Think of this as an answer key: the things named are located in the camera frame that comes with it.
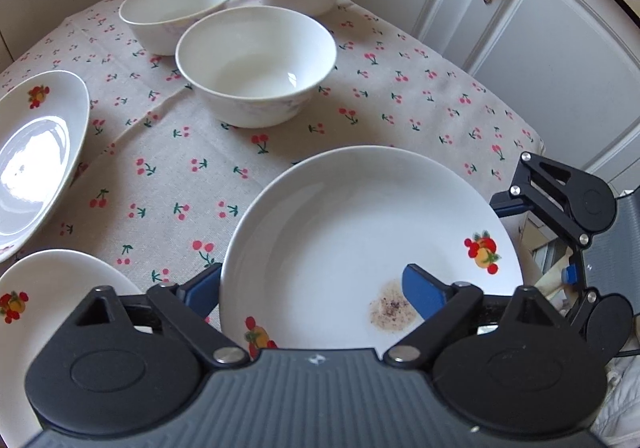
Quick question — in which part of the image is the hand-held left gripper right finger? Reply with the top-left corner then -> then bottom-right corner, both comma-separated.
382,264 -> 561,370

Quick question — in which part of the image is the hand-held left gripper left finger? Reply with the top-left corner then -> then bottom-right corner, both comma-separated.
75,263 -> 251,370

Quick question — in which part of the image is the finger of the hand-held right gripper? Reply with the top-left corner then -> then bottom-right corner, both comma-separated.
489,151 -> 590,247
560,247 -> 602,331

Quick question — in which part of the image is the stained white fruit-print plate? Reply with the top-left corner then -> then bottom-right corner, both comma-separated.
220,145 -> 525,352

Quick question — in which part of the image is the white quilted jacket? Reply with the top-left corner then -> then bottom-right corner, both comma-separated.
592,353 -> 640,448

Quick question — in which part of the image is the cherry print tablecloth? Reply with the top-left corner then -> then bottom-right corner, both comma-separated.
0,0 -> 546,333

